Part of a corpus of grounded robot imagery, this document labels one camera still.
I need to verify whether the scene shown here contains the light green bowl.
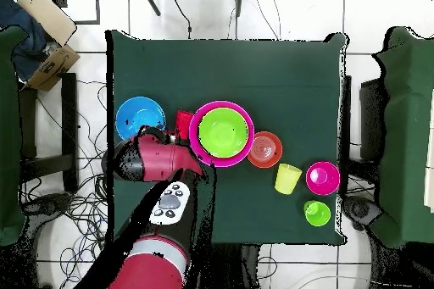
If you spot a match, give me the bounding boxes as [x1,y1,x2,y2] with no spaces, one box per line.
[197,107,251,159]

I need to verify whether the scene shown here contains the large pink bowl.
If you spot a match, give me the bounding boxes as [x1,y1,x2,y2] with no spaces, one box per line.
[188,100,256,169]

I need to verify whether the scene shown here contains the blue bowl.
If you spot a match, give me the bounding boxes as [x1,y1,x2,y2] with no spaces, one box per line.
[114,96,167,142]

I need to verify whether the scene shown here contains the red cup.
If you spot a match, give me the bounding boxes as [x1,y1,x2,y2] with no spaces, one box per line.
[175,109,194,142]

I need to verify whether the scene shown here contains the small orange-red bowl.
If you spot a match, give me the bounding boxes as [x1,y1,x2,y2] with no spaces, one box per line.
[246,131,283,170]

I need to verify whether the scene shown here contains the dark green tablecloth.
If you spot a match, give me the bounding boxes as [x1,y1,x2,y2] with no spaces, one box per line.
[105,29,349,247]

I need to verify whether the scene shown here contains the yellow cup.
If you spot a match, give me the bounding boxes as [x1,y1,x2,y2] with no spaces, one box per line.
[274,163,303,196]

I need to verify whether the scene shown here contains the small crimson bowl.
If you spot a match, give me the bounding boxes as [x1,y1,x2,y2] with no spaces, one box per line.
[305,161,342,197]

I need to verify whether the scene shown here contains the green cup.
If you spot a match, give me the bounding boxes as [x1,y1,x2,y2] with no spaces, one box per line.
[302,199,332,228]

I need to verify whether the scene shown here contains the brown cardboard box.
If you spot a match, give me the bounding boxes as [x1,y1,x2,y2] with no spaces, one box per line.
[26,44,81,92]

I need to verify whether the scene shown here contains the green cloth covered table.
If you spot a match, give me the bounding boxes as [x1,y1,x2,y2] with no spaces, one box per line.
[371,25,434,248]
[0,25,30,247]

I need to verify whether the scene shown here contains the beige box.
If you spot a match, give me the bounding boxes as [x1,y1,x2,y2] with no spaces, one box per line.
[15,0,78,47]

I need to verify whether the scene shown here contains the dark blue cloth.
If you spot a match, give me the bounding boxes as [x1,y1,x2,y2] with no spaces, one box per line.
[0,0,52,81]

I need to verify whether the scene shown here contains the black cable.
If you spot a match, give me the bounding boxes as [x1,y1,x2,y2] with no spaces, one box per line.
[171,0,193,40]

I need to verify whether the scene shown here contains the tangle of floor cables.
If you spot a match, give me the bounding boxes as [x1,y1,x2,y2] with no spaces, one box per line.
[33,80,111,289]

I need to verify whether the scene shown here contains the black stool frame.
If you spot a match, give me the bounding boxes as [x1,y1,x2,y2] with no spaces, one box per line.
[18,72,80,195]

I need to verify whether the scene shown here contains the grey pedestal foot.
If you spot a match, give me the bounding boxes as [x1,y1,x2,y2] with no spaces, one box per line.
[23,192,73,217]
[342,195,384,232]

